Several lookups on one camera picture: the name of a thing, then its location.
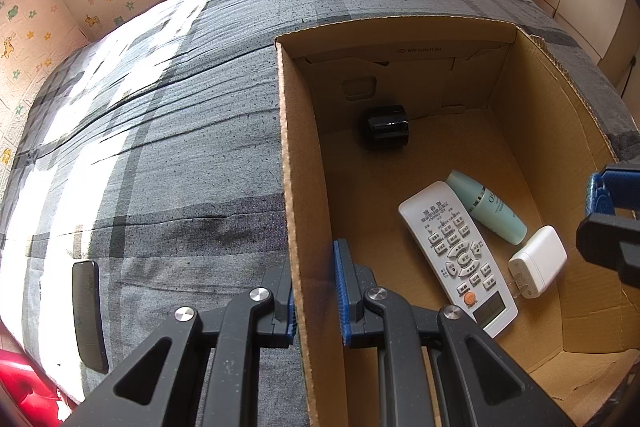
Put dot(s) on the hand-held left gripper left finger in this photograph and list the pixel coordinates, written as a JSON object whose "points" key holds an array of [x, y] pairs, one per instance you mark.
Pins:
{"points": [[292, 319]]}

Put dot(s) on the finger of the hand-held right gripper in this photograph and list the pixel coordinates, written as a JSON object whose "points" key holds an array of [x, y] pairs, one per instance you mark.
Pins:
{"points": [[602, 194], [615, 247]]}

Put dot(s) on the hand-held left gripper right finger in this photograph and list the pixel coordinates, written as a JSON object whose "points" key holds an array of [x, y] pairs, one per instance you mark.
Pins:
{"points": [[341, 292]]}

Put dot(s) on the brown cardboard box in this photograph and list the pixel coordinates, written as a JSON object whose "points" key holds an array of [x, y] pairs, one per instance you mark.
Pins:
{"points": [[550, 147]]}

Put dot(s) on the white charger plug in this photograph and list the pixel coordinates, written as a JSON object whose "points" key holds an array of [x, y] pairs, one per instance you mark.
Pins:
{"points": [[537, 257]]}

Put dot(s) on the pale green bottle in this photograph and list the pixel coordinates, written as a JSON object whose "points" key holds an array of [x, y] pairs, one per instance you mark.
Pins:
{"points": [[487, 207]]}

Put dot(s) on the white remote control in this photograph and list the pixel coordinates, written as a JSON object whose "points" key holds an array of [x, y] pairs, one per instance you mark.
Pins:
{"points": [[450, 247]]}

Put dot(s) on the black round jar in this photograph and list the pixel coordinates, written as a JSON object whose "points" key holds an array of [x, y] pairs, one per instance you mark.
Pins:
{"points": [[385, 129]]}

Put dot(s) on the black smartphone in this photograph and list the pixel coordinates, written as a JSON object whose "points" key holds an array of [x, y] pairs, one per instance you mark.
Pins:
{"points": [[90, 317]]}

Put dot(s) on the grey plaid bed sheet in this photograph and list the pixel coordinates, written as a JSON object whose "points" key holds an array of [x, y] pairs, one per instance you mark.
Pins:
{"points": [[175, 122]]}

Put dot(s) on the red plastic object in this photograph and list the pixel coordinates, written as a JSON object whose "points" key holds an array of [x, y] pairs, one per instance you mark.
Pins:
{"points": [[22, 382]]}

